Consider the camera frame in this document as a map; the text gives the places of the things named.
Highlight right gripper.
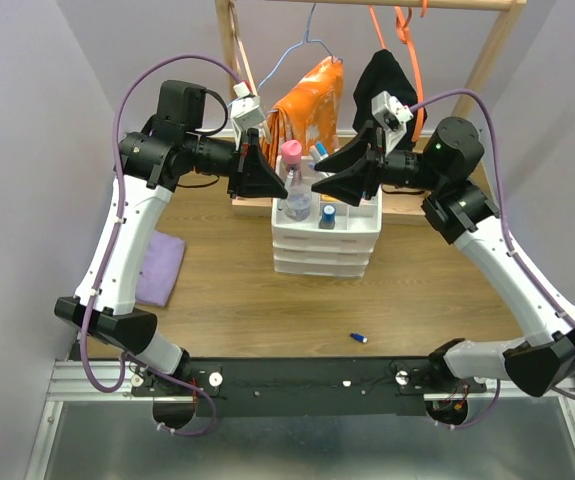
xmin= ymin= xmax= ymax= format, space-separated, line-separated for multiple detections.
xmin=311 ymin=119 xmax=444 ymax=207

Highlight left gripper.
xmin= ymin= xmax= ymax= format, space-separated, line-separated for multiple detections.
xmin=185 ymin=126 xmax=289 ymax=198

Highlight orange strap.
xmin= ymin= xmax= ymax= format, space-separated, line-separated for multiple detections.
xmin=368 ymin=0 xmax=429 ymax=143

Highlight black garment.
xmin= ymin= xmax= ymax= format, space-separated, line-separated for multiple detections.
xmin=352 ymin=49 xmax=418 ymax=132

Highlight blue cap white marker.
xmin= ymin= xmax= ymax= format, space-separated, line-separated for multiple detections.
xmin=314 ymin=141 xmax=328 ymax=160

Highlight orange patterned cloth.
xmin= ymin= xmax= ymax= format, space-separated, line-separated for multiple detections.
xmin=261 ymin=56 xmax=344 ymax=168

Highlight small blue cap piece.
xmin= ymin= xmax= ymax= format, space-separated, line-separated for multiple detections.
xmin=350 ymin=332 xmax=368 ymax=344

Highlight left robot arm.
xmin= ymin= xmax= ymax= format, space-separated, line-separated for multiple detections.
xmin=54 ymin=80 xmax=287 ymax=395

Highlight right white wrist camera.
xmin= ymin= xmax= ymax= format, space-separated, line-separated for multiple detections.
xmin=371 ymin=91 xmax=413 ymax=155

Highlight clear paperclip jar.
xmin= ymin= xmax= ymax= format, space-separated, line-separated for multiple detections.
xmin=284 ymin=186 xmax=312 ymax=222

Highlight white drawer organizer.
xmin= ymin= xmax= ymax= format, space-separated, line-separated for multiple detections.
xmin=270 ymin=155 xmax=384 ymax=279

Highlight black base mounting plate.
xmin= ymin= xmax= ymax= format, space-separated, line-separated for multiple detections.
xmin=132 ymin=356 xmax=486 ymax=426

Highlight purple folded cloth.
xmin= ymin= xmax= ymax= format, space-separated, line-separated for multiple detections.
xmin=135 ymin=231 xmax=185 ymax=307

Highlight aluminium frame rail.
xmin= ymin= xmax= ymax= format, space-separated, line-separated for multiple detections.
xmin=46 ymin=352 xmax=575 ymax=401

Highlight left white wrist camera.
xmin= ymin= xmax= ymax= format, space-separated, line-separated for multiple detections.
xmin=229 ymin=82 xmax=272 ymax=145

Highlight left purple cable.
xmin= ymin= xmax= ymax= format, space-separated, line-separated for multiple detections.
xmin=77 ymin=54 xmax=248 ymax=394

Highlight blue wire hanger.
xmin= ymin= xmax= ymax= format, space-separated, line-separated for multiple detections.
xmin=253 ymin=2 xmax=344 ymax=114

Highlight blue lid small jar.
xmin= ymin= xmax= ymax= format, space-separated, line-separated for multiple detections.
xmin=319 ymin=204 xmax=337 ymax=230

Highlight wooden clothes rack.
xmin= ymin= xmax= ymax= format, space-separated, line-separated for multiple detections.
xmin=215 ymin=1 xmax=526 ymax=226

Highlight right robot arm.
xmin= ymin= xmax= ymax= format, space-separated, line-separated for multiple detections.
xmin=312 ymin=117 xmax=575 ymax=397

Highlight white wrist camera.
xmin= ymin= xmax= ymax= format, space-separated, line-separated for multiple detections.
xmin=229 ymin=82 xmax=272 ymax=145
xmin=371 ymin=91 xmax=413 ymax=155

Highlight pink lid pen tube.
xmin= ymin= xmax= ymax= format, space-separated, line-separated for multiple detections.
xmin=281 ymin=140 xmax=302 ymax=193

